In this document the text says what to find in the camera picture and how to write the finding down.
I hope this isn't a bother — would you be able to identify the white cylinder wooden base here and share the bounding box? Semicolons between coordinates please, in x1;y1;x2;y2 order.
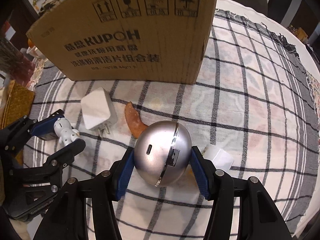
202;144;234;172

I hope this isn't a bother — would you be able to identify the white power adapter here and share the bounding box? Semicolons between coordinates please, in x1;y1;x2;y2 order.
80;87;118;137

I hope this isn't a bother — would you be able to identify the silver round speaker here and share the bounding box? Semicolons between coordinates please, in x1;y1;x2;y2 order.
134;120;192;187

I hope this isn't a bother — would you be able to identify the brown leather piece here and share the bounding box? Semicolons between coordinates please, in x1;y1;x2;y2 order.
124;102;148;139

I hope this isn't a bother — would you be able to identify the woven tissue box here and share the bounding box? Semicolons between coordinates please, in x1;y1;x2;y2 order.
1;80;35;129

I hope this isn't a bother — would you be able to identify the plaid grey white cloth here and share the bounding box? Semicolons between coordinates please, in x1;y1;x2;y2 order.
30;10;319;235

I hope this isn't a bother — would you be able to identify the brown cardboard box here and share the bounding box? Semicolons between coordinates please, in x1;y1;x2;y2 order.
27;0;217;84

